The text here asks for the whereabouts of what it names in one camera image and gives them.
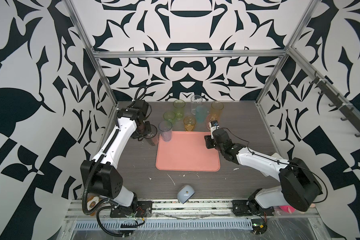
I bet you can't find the white box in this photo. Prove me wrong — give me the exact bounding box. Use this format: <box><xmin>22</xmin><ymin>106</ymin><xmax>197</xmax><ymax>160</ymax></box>
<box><xmin>271</xmin><ymin>153</ymin><xmax>287</xmax><ymax>162</ymax></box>

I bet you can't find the pink plastic tray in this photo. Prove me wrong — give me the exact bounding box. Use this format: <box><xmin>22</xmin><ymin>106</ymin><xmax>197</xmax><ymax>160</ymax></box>
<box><xmin>156</xmin><ymin>131</ymin><xmax>221</xmax><ymax>172</ymax></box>

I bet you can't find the short green glass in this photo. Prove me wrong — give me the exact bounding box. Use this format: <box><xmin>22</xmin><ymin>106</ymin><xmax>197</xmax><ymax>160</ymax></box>
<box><xmin>163</xmin><ymin>111</ymin><xmax>177</xmax><ymax>125</ymax></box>

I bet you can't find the grey computer mouse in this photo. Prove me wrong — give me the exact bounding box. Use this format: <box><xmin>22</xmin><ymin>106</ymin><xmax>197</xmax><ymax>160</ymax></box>
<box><xmin>177</xmin><ymin>185</ymin><xmax>195</xmax><ymax>204</ymax></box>

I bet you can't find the short pink glass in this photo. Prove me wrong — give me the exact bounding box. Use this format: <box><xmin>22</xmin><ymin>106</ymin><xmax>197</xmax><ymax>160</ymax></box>
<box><xmin>206</xmin><ymin>114</ymin><xmax>215</xmax><ymax>130</ymax></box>

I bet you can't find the blue tall tumbler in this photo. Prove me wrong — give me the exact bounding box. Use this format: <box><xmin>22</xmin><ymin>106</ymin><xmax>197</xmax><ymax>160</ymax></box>
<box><xmin>159</xmin><ymin>120</ymin><xmax>173</xmax><ymax>142</ymax></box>

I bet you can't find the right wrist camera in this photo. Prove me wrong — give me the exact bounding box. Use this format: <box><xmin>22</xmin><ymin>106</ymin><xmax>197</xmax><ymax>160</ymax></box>
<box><xmin>209</xmin><ymin>120</ymin><xmax>219</xmax><ymax>139</ymax></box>

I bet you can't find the tall green glass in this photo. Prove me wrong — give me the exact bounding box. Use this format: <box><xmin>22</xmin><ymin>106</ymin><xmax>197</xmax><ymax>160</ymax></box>
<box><xmin>173</xmin><ymin>100</ymin><xmax>186</xmax><ymax>120</ymax></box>

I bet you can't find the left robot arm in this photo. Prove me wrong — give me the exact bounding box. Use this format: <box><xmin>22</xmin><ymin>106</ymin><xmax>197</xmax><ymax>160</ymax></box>
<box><xmin>80</xmin><ymin>103</ymin><xmax>152</xmax><ymax>215</ymax></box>

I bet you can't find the brown plush toy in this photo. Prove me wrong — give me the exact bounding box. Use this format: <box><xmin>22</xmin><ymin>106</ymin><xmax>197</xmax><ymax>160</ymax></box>
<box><xmin>87</xmin><ymin>196</ymin><xmax>105</xmax><ymax>216</ymax></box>

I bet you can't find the pink plush doll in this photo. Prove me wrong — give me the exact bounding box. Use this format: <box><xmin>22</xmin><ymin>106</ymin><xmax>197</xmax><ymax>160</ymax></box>
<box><xmin>279</xmin><ymin>204</ymin><xmax>316</xmax><ymax>214</ymax></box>

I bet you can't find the clear tall glass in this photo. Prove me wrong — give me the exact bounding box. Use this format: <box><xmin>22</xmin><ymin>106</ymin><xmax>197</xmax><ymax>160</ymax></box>
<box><xmin>191</xmin><ymin>95</ymin><xmax>203</xmax><ymax>115</ymax></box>

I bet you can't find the teal dimpled tumbler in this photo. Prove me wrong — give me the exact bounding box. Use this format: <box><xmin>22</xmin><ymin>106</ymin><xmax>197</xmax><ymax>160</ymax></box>
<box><xmin>196</xmin><ymin>105</ymin><xmax>208</xmax><ymax>124</ymax></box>

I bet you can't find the dark grey tumbler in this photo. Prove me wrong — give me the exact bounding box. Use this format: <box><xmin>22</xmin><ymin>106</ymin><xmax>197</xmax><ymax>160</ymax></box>
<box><xmin>144</xmin><ymin>125</ymin><xmax>160</xmax><ymax>146</ymax></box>

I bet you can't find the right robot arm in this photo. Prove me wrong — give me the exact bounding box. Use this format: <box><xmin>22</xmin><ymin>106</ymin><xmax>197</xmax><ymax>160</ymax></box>
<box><xmin>204</xmin><ymin>128</ymin><xmax>323</xmax><ymax>212</ymax></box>

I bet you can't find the black wall hook rack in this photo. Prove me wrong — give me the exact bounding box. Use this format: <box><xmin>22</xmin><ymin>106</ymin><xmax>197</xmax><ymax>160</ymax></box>
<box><xmin>310</xmin><ymin>71</ymin><xmax>360</xmax><ymax>138</ymax></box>

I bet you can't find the short amber glass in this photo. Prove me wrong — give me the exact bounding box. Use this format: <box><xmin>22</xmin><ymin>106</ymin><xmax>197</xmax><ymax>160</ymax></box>
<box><xmin>183</xmin><ymin>116</ymin><xmax>197</xmax><ymax>132</ymax></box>

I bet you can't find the tall amber glass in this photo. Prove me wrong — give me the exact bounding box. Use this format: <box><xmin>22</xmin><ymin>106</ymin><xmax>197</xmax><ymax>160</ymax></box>
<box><xmin>211</xmin><ymin>101</ymin><xmax>224</xmax><ymax>119</ymax></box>

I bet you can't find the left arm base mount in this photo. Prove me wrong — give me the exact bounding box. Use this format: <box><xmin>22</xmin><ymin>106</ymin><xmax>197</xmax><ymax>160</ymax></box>
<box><xmin>110</xmin><ymin>201</ymin><xmax>153</xmax><ymax>218</ymax></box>

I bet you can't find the black corrugated cable hose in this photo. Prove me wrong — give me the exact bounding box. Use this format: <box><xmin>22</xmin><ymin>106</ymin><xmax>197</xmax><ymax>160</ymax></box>
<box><xmin>81</xmin><ymin>158</ymin><xmax>115</xmax><ymax>216</ymax></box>

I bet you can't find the white cable duct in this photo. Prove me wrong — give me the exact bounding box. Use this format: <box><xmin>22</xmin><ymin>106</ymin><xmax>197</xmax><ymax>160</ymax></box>
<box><xmin>75</xmin><ymin>219</ymin><xmax>253</xmax><ymax>231</ymax></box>

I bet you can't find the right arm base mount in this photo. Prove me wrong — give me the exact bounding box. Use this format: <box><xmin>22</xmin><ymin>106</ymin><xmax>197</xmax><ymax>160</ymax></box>
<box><xmin>232</xmin><ymin>200</ymin><xmax>274</xmax><ymax>217</ymax></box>

